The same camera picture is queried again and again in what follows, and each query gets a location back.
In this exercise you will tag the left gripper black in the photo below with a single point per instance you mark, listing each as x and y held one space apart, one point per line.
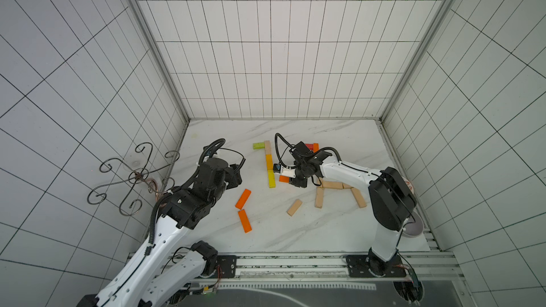
233 176

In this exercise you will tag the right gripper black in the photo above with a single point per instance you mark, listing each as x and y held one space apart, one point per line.
298 181

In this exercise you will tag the lime green block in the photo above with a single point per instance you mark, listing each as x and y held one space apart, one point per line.
260 145

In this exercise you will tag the natural wood block top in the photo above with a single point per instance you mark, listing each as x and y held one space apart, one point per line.
267 148

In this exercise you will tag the natural wood block diagonal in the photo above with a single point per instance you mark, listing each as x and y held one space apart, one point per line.
294 207

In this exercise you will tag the natural wood block bottom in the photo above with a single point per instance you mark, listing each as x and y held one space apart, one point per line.
319 198

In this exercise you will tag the amber yellow block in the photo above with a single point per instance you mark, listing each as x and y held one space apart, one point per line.
269 162

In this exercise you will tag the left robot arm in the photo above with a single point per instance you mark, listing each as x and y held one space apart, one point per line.
140 283

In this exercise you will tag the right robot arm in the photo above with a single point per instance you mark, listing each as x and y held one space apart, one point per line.
392 201

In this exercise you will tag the patterned red blue plate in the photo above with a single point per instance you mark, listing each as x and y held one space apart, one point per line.
410 186

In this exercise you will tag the purple bowl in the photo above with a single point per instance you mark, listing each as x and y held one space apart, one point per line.
414 227

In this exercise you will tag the metal scroll wall ornament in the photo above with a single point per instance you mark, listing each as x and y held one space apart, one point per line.
136 176

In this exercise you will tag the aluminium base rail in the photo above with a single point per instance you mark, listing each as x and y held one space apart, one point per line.
333 266

